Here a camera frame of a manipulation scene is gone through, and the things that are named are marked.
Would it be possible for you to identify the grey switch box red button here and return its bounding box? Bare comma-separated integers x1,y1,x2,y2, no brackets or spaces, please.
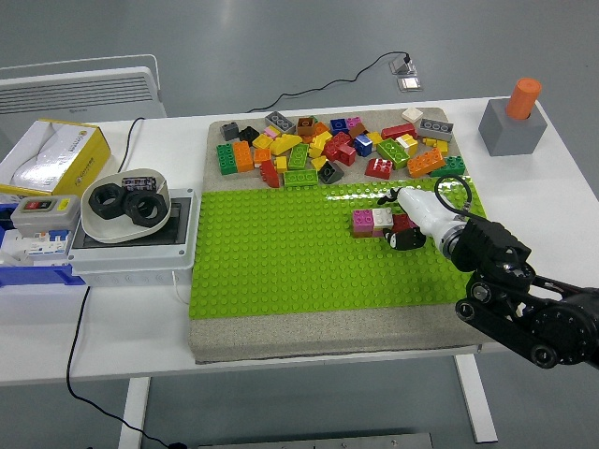
9,195,81,238

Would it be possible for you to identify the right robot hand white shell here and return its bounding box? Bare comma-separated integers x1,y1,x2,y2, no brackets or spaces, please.
377,186,462,253

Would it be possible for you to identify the dark grey sloped toy brick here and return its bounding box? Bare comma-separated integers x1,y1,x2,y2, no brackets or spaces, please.
317,161,346,184

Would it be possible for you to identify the grey cube block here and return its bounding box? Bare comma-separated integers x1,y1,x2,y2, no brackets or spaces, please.
477,97,548,157

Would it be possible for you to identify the tall pink toy brick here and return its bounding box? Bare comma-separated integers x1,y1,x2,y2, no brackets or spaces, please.
351,209,375,238

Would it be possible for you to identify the yellow curved toy brick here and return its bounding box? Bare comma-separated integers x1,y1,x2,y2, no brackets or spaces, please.
270,133,304,155

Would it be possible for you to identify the black floor cable with plug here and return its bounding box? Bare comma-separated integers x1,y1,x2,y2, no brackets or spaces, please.
246,50,413,114

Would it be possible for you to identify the large black hex nut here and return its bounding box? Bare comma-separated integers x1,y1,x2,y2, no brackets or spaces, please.
122,190,165,229
89,182,125,217

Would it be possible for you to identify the white panel heater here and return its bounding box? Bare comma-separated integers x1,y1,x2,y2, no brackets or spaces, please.
0,53,168,127

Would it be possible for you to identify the long orange toy brick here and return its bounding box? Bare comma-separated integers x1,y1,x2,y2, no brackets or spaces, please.
406,148,446,178

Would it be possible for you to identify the white electrical enclosure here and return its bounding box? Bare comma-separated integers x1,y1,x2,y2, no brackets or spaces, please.
67,187,196,287

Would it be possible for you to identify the yellow and white cardboard box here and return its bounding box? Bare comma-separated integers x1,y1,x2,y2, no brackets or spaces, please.
0,119,112,197

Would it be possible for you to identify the dark green toy brick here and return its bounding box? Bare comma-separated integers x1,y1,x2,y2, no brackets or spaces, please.
430,155,467,178

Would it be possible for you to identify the white table leg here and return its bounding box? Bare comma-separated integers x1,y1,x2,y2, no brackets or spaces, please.
452,354,498,444
117,376,152,449

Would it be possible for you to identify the green studded baseplate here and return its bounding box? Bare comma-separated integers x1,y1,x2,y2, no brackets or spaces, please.
189,176,519,322

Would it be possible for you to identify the long grey toy brick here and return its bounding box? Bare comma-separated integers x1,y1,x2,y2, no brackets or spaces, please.
417,118,455,142
264,110,297,132

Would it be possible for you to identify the white plastic packet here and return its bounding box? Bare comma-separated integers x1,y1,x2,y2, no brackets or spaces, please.
8,133,65,186

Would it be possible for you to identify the small black electronic component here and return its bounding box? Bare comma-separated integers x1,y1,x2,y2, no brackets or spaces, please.
120,175,156,193

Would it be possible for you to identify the orange cylinder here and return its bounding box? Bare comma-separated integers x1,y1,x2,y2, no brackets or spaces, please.
504,77,543,121

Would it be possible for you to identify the beige bowl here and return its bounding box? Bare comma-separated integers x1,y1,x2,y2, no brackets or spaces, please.
80,167,172,244

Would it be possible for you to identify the long red toy brick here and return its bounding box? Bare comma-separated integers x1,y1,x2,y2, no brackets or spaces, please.
381,123,417,140

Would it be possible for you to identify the white and blue circuit breaker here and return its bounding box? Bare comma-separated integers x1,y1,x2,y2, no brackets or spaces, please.
4,228,71,263

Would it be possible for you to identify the long green toy brick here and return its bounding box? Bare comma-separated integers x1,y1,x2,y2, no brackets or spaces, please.
282,169,319,188

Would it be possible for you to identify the open metal floor socket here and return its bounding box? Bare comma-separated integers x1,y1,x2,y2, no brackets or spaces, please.
388,55,418,76

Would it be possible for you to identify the blue plastic bin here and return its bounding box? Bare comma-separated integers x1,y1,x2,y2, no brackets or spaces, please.
0,203,88,289

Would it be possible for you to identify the red sloped toy brick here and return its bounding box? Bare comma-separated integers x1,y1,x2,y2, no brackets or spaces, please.
259,159,281,188

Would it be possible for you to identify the grey-brown foam mat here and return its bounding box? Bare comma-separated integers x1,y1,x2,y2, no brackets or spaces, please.
186,107,524,365

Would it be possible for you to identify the thin white cable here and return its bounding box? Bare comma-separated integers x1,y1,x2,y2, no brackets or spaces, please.
170,270,193,305

